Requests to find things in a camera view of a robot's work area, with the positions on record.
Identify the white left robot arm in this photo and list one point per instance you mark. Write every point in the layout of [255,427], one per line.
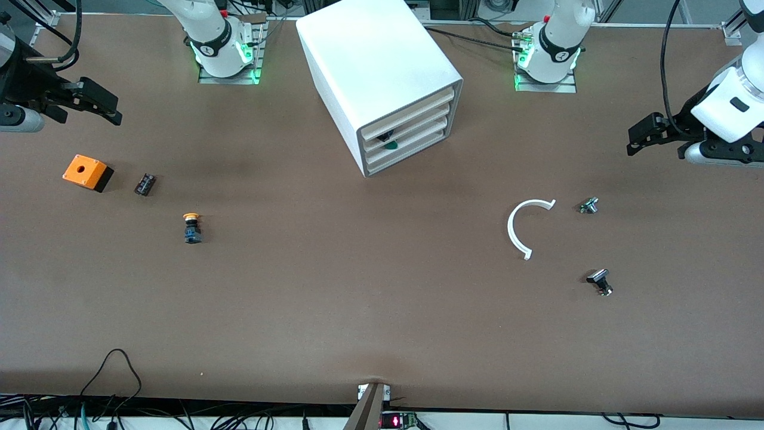
[558,42]

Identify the orange button enclosure box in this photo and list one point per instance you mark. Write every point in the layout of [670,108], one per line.
[83,170]

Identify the white curved plastic piece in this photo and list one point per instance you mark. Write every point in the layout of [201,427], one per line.
[511,230]

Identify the white clamp bracket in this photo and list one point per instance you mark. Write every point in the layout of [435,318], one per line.
[361,391]

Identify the circuit board with red display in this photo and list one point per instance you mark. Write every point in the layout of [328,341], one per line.
[394,421]

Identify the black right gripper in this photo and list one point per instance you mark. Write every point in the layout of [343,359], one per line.
[24,82]

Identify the small black terminal block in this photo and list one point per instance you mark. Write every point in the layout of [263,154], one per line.
[145,184]

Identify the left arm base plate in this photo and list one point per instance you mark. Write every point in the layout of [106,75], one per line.
[537,88]

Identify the aluminium frame corner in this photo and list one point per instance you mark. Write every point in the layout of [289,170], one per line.
[48,19]
[731,33]

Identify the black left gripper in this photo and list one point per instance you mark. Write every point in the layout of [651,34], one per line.
[681,120]

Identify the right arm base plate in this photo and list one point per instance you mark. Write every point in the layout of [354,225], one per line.
[209,79]

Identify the small black part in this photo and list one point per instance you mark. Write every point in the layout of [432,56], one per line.
[385,133]

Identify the orange mushroom push button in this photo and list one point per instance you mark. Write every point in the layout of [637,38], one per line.
[192,230]

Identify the small metal bolt upper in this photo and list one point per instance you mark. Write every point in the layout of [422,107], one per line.
[588,206]

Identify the brown camera mount bar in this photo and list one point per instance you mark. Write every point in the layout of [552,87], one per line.
[367,412]

